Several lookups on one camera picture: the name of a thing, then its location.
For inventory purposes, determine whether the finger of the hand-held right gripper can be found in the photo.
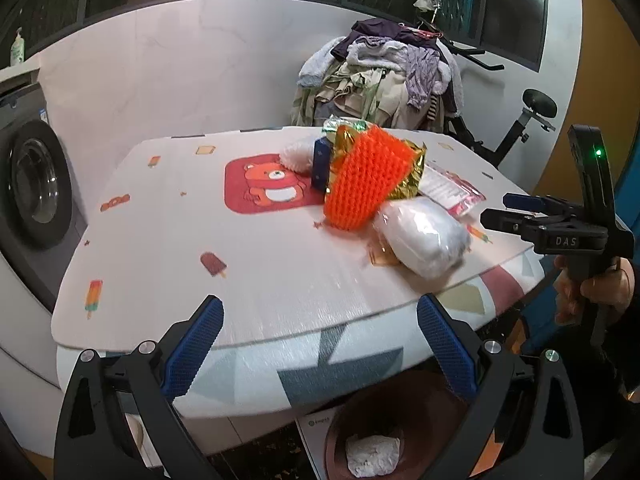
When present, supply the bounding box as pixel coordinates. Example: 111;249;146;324
480;208;553;235
502;192;585;215

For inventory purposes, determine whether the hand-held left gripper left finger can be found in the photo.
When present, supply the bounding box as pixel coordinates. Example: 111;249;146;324
54;295;226;480

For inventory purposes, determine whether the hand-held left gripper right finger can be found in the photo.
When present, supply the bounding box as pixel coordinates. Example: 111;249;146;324
416;294;588;480

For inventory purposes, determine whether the brown trash bin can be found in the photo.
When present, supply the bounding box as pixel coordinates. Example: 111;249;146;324
325;372;483;480

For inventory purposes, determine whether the clear plastic bag white filling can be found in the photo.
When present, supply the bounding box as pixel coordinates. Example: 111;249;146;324
367;197;474;281

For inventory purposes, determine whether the gold foil wrapper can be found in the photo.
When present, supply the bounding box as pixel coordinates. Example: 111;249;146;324
324;124;429;202

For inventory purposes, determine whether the orange foam net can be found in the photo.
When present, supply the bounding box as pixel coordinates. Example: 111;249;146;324
324;127;416;231

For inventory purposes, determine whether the person's right hand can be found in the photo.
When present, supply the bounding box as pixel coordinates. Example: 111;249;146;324
553;254;637;325

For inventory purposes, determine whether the red and white packet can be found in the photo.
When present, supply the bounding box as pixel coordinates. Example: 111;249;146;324
419;160;487;219

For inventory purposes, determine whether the black exercise bike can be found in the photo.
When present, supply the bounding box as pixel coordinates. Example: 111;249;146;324
439;35;559;170

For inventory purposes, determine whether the bear printed mat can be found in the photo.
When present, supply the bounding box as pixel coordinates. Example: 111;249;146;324
50;124;546;352

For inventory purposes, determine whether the geometric patterned mat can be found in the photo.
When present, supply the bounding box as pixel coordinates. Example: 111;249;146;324
55;249;547;420

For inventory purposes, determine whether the crumpled white paper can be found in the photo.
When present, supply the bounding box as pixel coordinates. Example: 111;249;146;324
345;435;402;479

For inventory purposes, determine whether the white cardboard box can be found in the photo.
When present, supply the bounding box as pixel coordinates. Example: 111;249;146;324
294;407;351;480

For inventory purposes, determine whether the green foil wrapper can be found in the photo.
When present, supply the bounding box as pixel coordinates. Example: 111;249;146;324
322;116;377;145

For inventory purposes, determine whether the pile of clothes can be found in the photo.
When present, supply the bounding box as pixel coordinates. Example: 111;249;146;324
291;17;464;135

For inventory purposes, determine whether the blue box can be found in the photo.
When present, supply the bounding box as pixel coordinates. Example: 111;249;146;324
311;137;336;192

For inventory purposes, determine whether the white foam net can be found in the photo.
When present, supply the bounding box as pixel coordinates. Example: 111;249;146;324
278;140;317;176

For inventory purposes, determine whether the grey washing machine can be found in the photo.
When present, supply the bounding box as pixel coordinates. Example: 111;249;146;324
0;82;90;313

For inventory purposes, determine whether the white countertop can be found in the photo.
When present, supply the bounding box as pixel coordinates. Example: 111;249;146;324
0;54;42;83

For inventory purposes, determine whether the soap pump bottle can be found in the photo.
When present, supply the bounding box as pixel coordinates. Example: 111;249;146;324
10;27;26;66

